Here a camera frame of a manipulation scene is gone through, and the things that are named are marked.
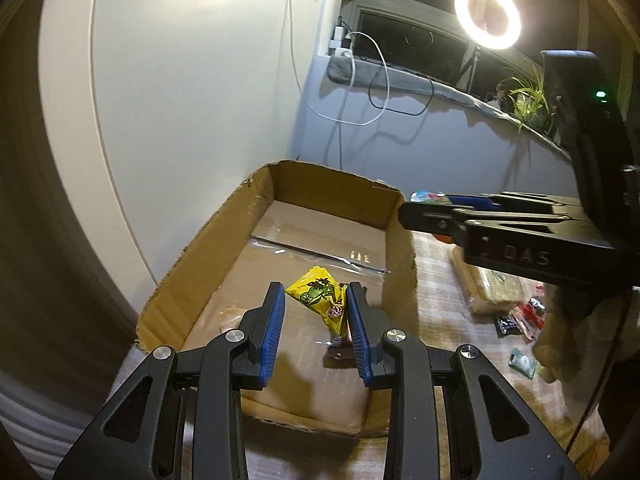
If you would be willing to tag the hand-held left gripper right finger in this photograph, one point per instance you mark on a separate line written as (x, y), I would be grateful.
(357, 330)

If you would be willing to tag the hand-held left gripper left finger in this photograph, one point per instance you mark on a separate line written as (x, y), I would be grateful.
(272, 330)

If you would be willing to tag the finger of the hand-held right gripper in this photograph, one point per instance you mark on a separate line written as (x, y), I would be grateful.
(470, 201)
(430, 217)

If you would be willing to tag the yellow snack packet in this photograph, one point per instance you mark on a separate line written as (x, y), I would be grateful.
(315, 295)

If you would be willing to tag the cardboard box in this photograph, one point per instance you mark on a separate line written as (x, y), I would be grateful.
(300, 225)

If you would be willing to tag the red clear snack packet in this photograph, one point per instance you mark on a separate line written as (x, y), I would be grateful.
(530, 312)

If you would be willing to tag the black patterned snack packet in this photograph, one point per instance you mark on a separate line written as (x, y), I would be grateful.
(507, 326)

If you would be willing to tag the person's right hand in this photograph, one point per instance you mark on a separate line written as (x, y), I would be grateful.
(555, 350)

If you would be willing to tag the blue colourful snack packet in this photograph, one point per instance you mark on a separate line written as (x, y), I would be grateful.
(425, 196)

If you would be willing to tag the pink plaid tablecloth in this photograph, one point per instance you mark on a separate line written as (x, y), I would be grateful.
(440, 310)

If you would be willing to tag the large beige snack packet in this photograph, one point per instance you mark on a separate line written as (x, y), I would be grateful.
(480, 290)

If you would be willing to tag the green potted plant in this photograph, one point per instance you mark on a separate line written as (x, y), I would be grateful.
(530, 97)

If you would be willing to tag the grey sill cloth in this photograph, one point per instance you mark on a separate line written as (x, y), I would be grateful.
(360, 72)

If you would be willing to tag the small green snack packet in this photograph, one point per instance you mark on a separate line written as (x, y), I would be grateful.
(522, 361)

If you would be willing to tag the dark window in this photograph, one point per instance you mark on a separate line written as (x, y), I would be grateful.
(415, 35)

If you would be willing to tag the white charger plug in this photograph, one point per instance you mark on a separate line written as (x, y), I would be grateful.
(340, 40)

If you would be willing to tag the grey striped cloth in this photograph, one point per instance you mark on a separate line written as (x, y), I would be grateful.
(30, 425)

